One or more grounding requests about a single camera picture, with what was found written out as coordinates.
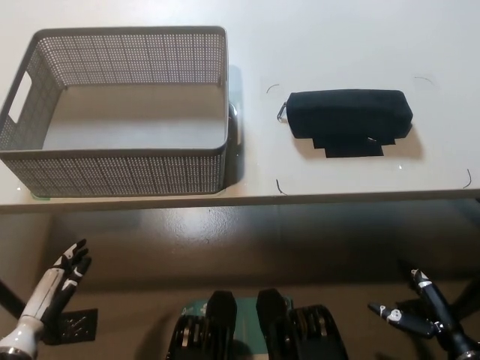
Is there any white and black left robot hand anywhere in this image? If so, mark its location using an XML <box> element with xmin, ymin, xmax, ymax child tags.
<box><xmin>16</xmin><ymin>238</ymin><xmax>93</xmax><ymax>332</ymax></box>

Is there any black tape patch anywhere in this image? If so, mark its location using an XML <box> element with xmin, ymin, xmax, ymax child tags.
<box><xmin>310</xmin><ymin>133</ymin><xmax>397</xmax><ymax>159</ymax></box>

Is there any grey perforated plastic basket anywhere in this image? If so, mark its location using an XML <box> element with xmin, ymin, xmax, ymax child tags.
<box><xmin>0</xmin><ymin>25</ymin><xmax>230</xmax><ymax>198</ymax></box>

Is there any black fabric pencil case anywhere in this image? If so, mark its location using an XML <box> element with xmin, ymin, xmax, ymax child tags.
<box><xmin>276</xmin><ymin>88</ymin><xmax>414</xmax><ymax>141</ymax></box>

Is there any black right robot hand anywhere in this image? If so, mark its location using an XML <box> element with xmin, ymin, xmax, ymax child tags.
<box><xmin>367</xmin><ymin>268</ymin><xmax>470</xmax><ymax>350</ymax></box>

